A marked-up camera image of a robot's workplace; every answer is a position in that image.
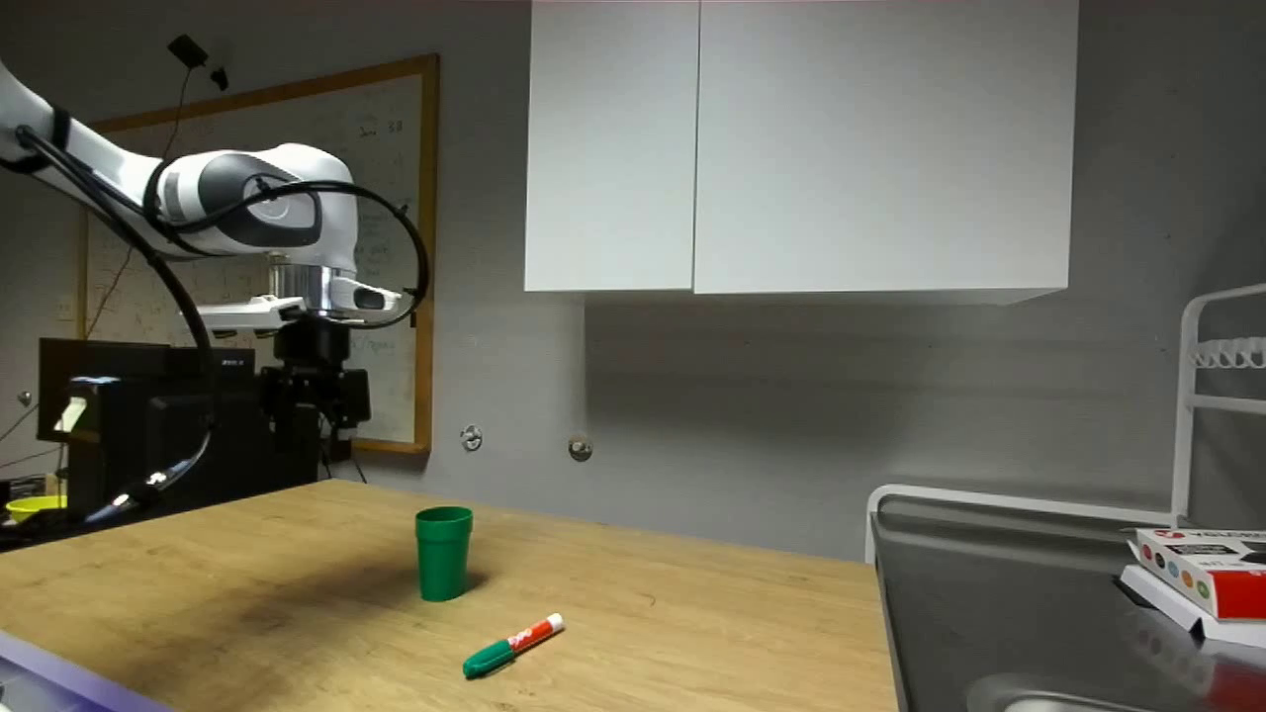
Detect wood framed whiteboard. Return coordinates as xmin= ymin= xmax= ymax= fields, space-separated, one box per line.
xmin=78 ymin=60 xmax=438 ymax=454

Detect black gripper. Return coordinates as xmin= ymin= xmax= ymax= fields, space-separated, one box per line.
xmin=260 ymin=318 xmax=372 ymax=431

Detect white wire rack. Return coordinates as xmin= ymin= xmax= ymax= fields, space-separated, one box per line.
xmin=864 ymin=284 xmax=1266 ymax=556

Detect green capped red marker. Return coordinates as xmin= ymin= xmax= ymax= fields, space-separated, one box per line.
xmin=465 ymin=613 xmax=565 ymax=678

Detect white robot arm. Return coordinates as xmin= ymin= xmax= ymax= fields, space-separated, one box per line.
xmin=0 ymin=67 xmax=428 ymax=371

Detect white wall cabinet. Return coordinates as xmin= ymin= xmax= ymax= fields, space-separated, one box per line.
xmin=524 ymin=0 xmax=1079 ymax=300

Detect black equipment box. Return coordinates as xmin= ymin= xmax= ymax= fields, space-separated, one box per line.
xmin=37 ymin=337 xmax=317 ymax=515

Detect red and white box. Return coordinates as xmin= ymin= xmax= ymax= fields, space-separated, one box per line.
xmin=1121 ymin=528 xmax=1266 ymax=649

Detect black wall camera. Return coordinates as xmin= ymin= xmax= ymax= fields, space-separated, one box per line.
xmin=167 ymin=36 xmax=231 ymax=92

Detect green plastic cup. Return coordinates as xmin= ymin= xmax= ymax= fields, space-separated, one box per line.
xmin=416 ymin=507 xmax=475 ymax=601

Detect round wall knob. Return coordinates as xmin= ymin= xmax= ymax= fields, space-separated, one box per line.
xmin=565 ymin=438 xmax=594 ymax=462

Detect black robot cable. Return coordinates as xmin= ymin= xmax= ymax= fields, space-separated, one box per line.
xmin=12 ymin=122 xmax=437 ymax=528

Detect purple edged tray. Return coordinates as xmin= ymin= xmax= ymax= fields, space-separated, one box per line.
xmin=0 ymin=631 xmax=167 ymax=712

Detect grey metal cart top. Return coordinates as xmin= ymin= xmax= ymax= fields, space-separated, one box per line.
xmin=871 ymin=495 xmax=1266 ymax=712

